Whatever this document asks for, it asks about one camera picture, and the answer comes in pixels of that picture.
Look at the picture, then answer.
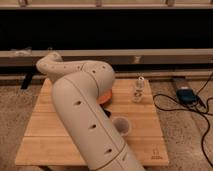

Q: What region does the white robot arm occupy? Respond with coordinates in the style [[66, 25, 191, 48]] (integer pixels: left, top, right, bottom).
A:
[[36, 52, 145, 171]]

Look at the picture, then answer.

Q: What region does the orange plate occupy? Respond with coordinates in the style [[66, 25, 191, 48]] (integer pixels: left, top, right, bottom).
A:
[[97, 90, 112, 104]]

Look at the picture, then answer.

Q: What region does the clear plastic bottle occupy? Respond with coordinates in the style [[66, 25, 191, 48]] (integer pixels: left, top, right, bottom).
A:
[[133, 76, 144, 103]]

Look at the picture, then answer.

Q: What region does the blue power adapter box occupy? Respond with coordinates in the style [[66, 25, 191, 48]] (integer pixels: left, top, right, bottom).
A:
[[176, 89, 197, 104]]

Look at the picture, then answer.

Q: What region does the wooden table board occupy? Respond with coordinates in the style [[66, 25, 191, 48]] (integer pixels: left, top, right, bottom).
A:
[[15, 79, 169, 166]]

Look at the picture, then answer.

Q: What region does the wooden rail beam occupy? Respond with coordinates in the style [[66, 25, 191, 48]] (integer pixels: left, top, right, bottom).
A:
[[0, 48, 213, 67]]

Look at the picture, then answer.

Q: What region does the black cable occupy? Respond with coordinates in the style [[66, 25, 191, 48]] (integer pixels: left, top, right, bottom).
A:
[[152, 71, 213, 169]]

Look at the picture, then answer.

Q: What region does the black bracket leg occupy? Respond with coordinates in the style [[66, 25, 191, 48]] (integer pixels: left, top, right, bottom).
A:
[[21, 73, 34, 89]]

